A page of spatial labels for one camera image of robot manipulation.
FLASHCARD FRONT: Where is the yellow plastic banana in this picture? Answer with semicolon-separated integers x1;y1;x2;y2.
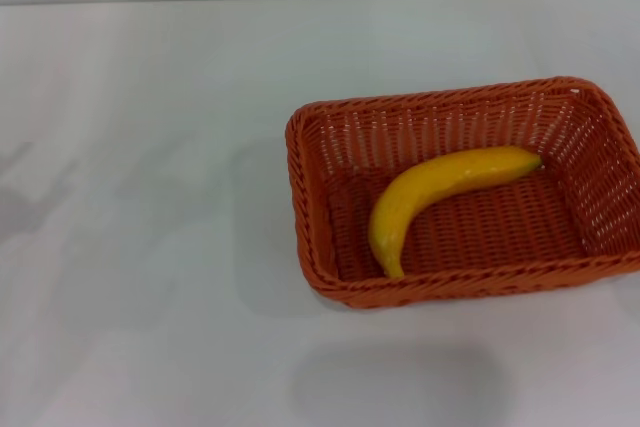
368;145;544;279

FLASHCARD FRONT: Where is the orange woven plastic basket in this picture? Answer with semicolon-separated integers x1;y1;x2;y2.
284;75;640;311

